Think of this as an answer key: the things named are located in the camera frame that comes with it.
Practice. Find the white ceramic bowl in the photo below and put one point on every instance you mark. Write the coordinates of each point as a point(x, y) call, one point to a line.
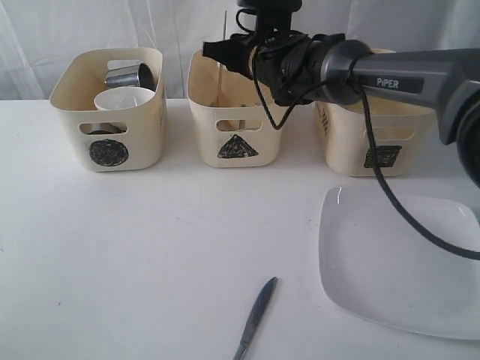
point(123, 98)

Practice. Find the steel knife pointed blade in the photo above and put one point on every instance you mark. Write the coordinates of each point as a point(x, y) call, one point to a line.
point(255, 317)

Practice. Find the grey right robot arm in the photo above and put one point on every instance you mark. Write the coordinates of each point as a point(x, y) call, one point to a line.
point(446, 81)

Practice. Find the cream bin with circle mark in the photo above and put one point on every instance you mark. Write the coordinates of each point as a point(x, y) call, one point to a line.
point(141, 144)

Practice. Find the white square plate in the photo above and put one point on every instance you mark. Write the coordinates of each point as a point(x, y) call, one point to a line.
point(375, 266)

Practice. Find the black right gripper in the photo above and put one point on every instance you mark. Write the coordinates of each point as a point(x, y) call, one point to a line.
point(288, 64)

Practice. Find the cream bin with triangle mark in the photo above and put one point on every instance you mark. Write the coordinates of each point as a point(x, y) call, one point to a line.
point(231, 126)

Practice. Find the cream bin with square mark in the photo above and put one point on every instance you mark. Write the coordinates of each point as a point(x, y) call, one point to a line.
point(400, 130)

